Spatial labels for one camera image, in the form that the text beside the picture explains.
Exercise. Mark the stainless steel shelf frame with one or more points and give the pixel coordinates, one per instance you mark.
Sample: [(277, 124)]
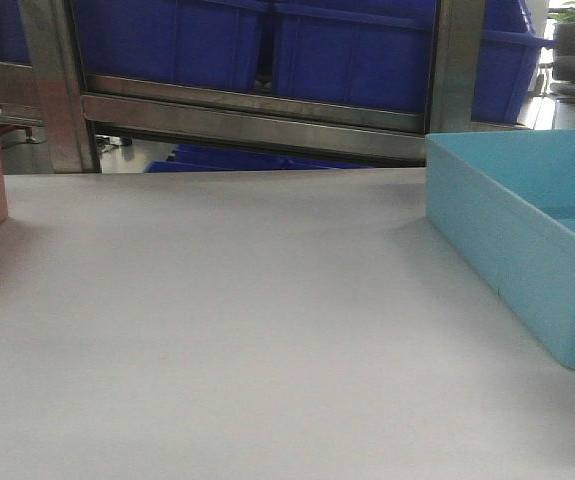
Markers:
[(43, 81)]

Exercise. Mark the blue bin upper middle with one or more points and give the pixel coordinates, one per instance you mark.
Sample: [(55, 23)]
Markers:
[(372, 54)]

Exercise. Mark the blue bin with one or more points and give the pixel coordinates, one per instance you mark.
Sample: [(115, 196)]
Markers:
[(207, 44), (509, 54), (372, 54)]

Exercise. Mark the light blue plastic box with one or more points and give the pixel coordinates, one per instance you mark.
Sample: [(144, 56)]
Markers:
[(506, 202)]

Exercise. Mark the blue bin upper left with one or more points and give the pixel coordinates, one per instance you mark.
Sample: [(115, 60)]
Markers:
[(207, 44)]

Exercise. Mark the blue bin lower shelf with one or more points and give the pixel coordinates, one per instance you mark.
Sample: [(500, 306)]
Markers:
[(192, 158)]

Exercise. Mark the blue bin upper right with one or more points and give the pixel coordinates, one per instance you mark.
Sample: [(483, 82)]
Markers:
[(509, 54)]

